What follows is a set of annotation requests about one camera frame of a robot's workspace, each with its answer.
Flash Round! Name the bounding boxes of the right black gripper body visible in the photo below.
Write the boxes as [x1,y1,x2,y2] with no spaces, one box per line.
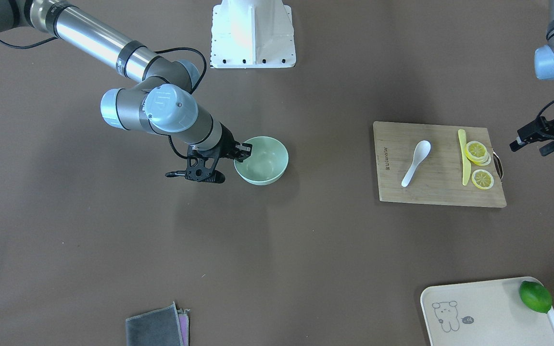
[213,125,243,161]

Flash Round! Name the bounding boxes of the light green bowl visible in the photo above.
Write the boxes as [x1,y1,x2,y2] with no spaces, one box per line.
[234,136,290,186]

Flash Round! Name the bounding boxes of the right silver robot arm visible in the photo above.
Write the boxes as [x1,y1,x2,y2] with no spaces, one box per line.
[0,0,252,164]

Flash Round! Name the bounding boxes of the white ceramic spoon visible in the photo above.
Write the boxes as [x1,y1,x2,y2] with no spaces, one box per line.
[401,140,432,187]

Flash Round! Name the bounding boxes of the lemon slice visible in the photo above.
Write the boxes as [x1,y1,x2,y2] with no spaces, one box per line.
[465,141,492,166]
[471,169,494,190]

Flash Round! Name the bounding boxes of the yellow plastic knife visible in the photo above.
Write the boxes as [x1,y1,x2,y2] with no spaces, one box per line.
[457,128,471,186]

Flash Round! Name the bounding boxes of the wooden cutting board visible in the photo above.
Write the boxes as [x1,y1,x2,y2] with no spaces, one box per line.
[372,121,506,208]

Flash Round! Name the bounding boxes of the green lime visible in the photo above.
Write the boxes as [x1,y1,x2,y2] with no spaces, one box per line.
[519,281,553,314]

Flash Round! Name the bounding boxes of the grey folded cloth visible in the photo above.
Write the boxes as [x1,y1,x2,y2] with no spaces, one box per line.
[126,302,190,346]

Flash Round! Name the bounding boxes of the cream rabbit tray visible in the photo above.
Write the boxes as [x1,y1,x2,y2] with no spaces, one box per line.
[420,276,554,346]

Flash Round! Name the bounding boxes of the white pedestal column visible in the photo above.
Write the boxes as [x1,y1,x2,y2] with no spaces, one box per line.
[210,0,297,69]

